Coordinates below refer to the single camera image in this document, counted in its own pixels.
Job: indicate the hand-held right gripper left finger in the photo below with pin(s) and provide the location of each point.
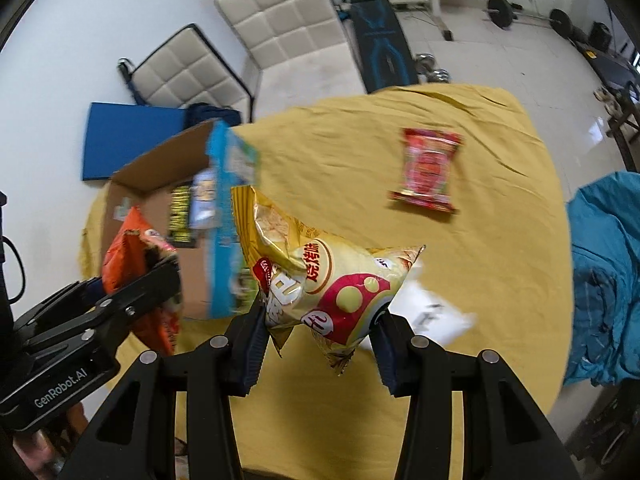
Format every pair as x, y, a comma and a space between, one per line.
252, 355

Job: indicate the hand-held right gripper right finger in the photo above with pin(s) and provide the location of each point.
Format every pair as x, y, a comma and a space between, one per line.
386, 360

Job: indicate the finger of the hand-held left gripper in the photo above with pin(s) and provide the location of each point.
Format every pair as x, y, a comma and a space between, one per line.
75, 295
135, 300

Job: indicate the orange snack bag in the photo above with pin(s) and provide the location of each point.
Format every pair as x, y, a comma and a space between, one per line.
125, 250

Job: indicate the yellow chip bag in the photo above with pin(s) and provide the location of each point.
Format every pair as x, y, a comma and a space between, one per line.
325, 280

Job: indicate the cardboard box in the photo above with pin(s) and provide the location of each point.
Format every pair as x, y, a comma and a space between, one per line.
150, 170

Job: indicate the person's left hand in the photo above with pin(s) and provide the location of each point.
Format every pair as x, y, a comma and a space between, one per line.
39, 452

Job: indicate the white packet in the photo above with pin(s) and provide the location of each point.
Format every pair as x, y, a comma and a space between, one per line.
435, 316

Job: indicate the black and yellow snack packet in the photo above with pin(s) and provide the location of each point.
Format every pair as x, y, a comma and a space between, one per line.
180, 215

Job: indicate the blue snack packet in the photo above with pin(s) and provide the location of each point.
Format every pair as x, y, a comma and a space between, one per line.
222, 260

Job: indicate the blue mat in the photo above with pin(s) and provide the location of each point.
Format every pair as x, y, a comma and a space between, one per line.
130, 142

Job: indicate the yellow tablecloth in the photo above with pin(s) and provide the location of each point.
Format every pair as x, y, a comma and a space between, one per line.
350, 170

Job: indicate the red snack packet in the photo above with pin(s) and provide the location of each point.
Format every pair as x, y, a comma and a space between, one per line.
427, 170

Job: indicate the dark blue cloth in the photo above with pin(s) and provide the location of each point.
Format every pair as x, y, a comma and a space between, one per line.
210, 114

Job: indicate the small white cushioned chair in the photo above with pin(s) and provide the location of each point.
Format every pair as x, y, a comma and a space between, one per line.
175, 65

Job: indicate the teal cloth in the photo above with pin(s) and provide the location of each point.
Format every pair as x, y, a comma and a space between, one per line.
607, 270

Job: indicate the chrome dumbbell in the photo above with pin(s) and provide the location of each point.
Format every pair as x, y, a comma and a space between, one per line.
437, 74

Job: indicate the black and blue weight bench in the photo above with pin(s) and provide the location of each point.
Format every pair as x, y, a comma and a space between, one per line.
382, 45

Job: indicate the large white cushioned chair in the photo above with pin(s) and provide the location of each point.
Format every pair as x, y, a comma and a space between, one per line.
280, 15

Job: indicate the black barbell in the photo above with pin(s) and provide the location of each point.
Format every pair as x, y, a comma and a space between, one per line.
502, 10

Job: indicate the black exercise bench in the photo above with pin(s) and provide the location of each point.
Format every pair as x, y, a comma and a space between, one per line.
612, 67

